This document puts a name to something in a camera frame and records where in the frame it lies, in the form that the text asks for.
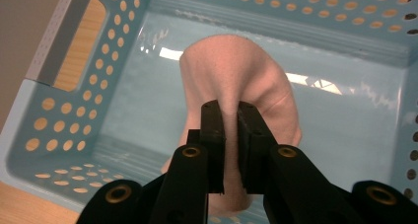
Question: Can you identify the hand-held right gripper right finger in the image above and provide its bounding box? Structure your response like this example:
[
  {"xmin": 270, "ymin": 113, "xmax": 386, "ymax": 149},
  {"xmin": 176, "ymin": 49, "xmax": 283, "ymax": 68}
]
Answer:
[{"xmin": 237, "ymin": 100, "xmax": 280, "ymax": 195}]

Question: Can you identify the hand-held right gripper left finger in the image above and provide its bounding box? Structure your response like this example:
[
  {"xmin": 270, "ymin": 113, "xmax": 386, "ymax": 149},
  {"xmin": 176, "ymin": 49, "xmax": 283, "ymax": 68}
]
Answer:
[{"xmin": 186, "ymin": 99, "xmax": 228, "ymax": 195}]

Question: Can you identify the pink sock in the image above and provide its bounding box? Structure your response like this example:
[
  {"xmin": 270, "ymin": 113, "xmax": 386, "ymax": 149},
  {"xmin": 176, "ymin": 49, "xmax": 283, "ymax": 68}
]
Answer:
[{"xmin": 161, "ymin": 34, "xmax": 303, "ymax": 217}]

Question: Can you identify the blue perforated plastic basket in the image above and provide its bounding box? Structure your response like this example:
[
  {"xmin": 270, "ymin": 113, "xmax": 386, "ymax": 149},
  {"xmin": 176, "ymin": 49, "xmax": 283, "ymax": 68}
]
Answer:
[{"xmin": 0, "ymin": 0, "xmax": 418, "ymax": 224}]

